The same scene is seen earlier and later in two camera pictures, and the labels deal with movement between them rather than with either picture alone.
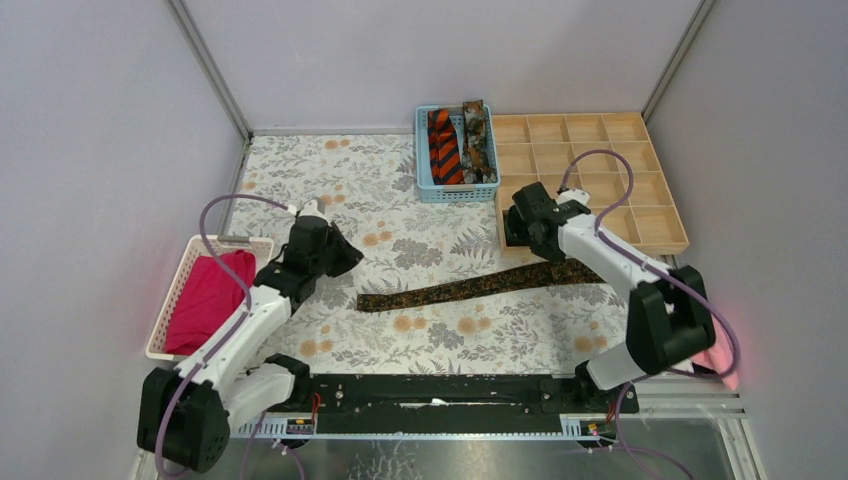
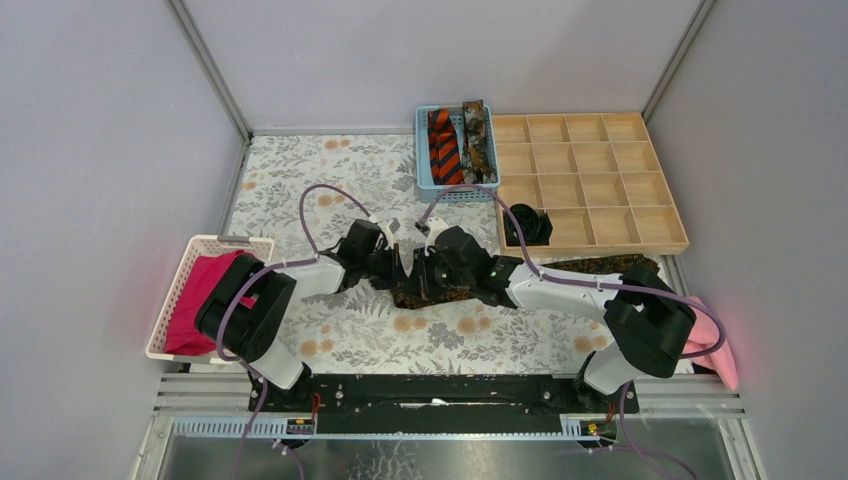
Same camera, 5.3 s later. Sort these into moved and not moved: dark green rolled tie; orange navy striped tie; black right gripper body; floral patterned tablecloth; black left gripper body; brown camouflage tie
Moved: black right gripper body; black left gripper body
Not moved: orange navy striped tie; dark green rolled tie; floral patterned tablecloth; brown camouflage tie
